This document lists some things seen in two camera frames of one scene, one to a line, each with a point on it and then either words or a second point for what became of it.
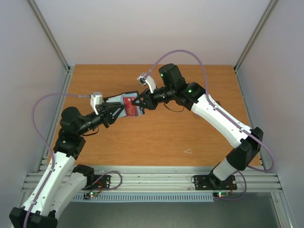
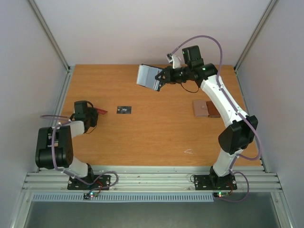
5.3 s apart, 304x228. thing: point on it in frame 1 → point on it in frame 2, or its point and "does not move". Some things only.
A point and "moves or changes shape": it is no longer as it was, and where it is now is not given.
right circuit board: [221, 194] does not move
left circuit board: [87, 195] does not move
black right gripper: [148, 99] → [167, 75]
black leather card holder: [119, 99] → [146, 74]
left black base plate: [101, 182] does not move
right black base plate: [211, 182] does not move
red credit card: [131, 109] moves or changes shape
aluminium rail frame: [171, 179] does not move
